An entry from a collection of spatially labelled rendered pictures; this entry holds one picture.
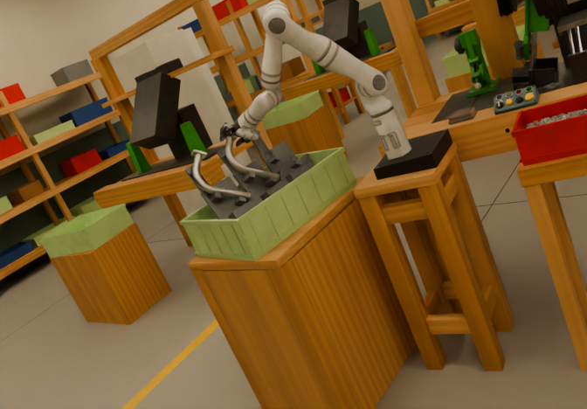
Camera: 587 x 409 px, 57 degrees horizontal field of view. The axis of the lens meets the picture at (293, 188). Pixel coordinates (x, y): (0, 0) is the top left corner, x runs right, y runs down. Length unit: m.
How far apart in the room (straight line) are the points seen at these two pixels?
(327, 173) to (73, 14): 7.54
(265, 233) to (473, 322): 0.86
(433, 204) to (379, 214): 0.22
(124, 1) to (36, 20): 1.62
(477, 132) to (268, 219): 0.86
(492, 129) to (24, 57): 7.44
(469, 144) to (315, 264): 0.75
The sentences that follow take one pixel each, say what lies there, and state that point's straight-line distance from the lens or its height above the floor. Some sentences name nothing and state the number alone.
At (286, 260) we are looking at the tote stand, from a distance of 1.94.
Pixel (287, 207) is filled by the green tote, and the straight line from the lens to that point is 2.05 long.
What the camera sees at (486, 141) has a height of 0.81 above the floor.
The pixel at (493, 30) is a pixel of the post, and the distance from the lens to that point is 2.71.
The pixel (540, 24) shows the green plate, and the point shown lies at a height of 1.13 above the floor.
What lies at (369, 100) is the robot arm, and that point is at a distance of 2.06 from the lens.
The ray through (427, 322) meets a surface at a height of 0.23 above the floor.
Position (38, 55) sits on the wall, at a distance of 8.88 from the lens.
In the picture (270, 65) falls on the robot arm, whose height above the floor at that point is 1.39.
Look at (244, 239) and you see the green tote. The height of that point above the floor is 0.88.
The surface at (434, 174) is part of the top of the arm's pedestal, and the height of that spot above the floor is 0.84.
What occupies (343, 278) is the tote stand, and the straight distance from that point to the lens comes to 2.17.
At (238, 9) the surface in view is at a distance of 8.27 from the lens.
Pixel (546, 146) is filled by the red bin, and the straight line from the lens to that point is 1.86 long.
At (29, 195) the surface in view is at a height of 0.89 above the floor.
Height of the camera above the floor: 1.47
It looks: 15 degrees down
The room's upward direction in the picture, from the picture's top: 24 degrees counter-clockwise
